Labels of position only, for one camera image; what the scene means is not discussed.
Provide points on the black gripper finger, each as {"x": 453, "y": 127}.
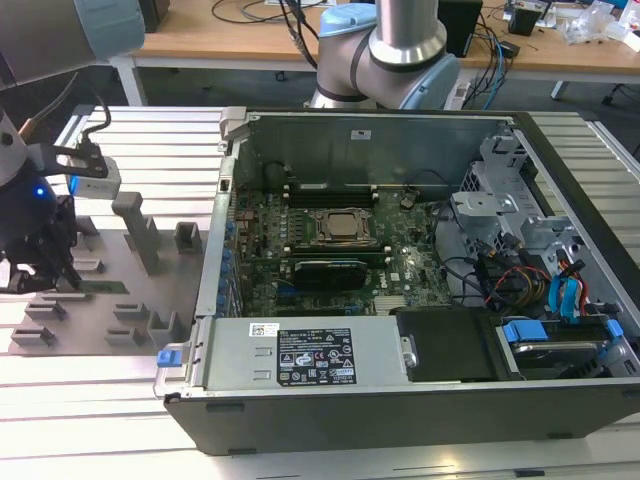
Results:
{"x": 65, "y": 240}
{"x": 22, "y": 280}

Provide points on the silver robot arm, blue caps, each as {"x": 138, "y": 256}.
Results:
{"x": 395, "y": 35}

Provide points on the grey parts rack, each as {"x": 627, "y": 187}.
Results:
{"x": 125, "y": 270}

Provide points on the blue case latch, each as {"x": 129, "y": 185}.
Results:
{"x": 169, "y": 357}

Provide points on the grey power supply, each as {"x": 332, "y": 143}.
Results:
{"x": 235, "y": 350}

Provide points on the black box on desk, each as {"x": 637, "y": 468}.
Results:
{"x": 150, "y": 15}

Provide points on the wooden desk, white legs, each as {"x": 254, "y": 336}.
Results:
{"x": 225, "y": 42}

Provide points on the black graphics card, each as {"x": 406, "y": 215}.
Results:
{"x": 330, "y": 274}

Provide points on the silver CPU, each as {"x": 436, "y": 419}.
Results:
{"x": 345, "y": 225}

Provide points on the silver chipset heat sink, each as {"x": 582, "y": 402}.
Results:
{"x": 386, "y": 305}

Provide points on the green motherboard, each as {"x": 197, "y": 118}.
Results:
{"x": 400, "y": 240}

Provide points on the round coin cell battery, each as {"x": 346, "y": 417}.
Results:
{"x": 407, "y": 201}

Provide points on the black open PC case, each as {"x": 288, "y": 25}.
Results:
{"x": 380, "y": 420}

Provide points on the black plastic shroud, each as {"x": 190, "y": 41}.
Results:
{"x": 445, "y": 345}

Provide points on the silver metal drive cage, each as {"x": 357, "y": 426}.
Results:
{"x": 490, "y": 210}

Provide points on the black computer tower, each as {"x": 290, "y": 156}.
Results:
{"x": 462, "y": 25}

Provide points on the hard disk in blue carrier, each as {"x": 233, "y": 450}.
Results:
{"x": 540, "y": 345}

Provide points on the clear plastic bags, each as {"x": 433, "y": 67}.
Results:
{"x": 590, "y": 25}

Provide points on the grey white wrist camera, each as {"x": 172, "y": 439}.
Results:
{"x": 97, "y": 180}

